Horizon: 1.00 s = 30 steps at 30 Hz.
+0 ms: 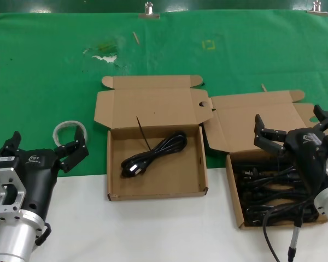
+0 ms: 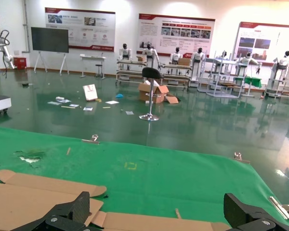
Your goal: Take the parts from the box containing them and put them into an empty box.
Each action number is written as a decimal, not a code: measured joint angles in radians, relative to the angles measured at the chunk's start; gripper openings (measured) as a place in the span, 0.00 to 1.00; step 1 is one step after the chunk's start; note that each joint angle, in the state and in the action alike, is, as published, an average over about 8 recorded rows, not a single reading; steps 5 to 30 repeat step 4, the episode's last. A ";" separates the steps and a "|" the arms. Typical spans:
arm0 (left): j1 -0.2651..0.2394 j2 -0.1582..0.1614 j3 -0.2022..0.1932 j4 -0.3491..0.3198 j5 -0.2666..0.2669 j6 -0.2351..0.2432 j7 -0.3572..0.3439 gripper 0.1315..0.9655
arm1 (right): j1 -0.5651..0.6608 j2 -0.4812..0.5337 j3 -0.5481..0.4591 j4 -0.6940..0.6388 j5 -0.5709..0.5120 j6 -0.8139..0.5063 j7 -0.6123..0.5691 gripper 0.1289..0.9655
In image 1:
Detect open cardboard box with thumb notch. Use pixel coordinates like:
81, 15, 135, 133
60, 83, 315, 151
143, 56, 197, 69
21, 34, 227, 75
93, 75, 214, 202

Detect clear tape roll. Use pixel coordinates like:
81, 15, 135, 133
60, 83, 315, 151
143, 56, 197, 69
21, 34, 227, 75
52, 120, 89, 148

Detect green table cloth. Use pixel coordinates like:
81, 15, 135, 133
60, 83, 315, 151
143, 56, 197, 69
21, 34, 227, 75
0, 9, 328, 180

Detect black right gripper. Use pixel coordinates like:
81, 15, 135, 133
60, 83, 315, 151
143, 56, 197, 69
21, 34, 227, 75
253, 104, 328, 200

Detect black right arm cable with connector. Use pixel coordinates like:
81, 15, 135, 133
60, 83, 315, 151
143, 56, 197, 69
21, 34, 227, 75
262, 198, 318, 262

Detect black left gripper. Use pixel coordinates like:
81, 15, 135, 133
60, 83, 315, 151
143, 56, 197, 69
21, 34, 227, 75
0, 126, 89, 219

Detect silver left wrist bracket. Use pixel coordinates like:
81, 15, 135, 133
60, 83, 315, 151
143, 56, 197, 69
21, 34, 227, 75
0, 167, 26, 221

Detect silver binder clip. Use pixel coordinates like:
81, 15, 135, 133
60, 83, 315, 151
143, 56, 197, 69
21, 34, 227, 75
138, 1, 160, 20
307, 0, 328, 16

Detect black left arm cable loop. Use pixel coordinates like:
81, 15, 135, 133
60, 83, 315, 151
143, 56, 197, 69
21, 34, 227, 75
34, 222, 51, 246

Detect open cardboard box with round hole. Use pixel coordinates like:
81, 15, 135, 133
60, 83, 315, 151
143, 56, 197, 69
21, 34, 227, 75
202, 89, 328, 231

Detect black power cable bundle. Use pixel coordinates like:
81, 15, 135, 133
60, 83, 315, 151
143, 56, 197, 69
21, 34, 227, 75
240, 182, 311, 203
233, 160, 300, 184
120, 131, 188, 178
244, 203, 322, 227

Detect black cable tie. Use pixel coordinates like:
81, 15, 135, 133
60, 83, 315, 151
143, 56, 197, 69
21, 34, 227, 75
136, 116, 152, 151

